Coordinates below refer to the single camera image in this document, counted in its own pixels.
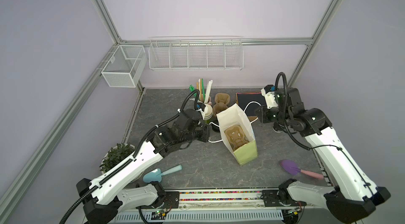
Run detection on potted green plant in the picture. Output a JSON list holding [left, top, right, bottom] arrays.
[[99, 143, 135, 174]]

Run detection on white ribbed cable duct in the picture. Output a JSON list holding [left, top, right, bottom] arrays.
[[110, 210, 284, 224]]

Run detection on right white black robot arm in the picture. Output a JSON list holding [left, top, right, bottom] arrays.
[[255, 72, 391, 224]]

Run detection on teal plastic scoop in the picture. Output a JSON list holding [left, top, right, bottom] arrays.
[[143, 165, 182, 184]]

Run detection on purple pink spatula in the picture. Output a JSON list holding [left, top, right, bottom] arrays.
[[279, 159, 324, 180]]

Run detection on cardboard box of napkins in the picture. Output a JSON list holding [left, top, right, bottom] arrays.
[[236, 92, 266, 122]]

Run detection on brown pulp cup carriers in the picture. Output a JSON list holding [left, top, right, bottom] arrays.
[[213, 93, 231, 116]]

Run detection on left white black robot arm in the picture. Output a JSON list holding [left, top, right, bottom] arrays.
[[60, 90, 209, 224]]

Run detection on stack of paper cups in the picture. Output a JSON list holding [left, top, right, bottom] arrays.
[[202, 104, 213, 121]]

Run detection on brown wrapped straw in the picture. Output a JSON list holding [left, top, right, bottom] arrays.
[[196, 79, 201, 100]]

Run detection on pink straw holder cup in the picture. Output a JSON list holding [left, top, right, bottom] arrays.
[[198, 96, 212, 105]]

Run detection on single brown pulp cup carrier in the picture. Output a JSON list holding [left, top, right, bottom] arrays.
[[225, 125, 249, 151]]

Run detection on small white wire basket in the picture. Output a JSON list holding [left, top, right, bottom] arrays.
[[101, 45, 147, 88]]

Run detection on long white wire basket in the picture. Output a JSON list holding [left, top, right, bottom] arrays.
[[149, 36, 244, 71]]

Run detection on white green paper bag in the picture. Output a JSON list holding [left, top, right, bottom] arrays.
[[210, 104, 258, 166]]

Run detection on white wrapped straw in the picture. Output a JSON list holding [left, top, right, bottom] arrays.
[[205, 80, 213, 102]]

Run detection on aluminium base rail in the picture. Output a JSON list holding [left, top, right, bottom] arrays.
[[126, 186, 355, 210]]

